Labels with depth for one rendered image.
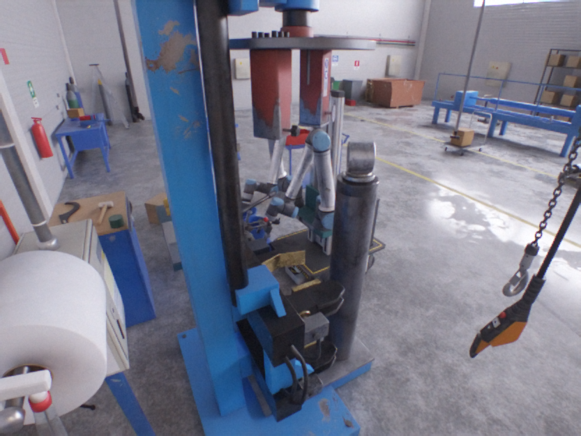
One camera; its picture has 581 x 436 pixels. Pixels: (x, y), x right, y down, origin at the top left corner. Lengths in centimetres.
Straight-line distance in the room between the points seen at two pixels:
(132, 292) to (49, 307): 210
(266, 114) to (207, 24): 32
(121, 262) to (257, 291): 153
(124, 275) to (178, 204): 159
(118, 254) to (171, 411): 117
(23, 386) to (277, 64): 96
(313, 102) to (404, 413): 198
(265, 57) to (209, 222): 62
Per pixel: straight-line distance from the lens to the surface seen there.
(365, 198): 152
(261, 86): 106
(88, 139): 807
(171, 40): 105
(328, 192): 221
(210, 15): 96
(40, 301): 70
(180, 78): 105
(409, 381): 254
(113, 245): 252
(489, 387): 275
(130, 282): 272
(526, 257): 118
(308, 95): 141
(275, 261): 177
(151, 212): 437
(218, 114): 97
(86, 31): 1185
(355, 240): 163
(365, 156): 148
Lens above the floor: 204
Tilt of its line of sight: 29 degrees down
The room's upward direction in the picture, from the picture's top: straight up
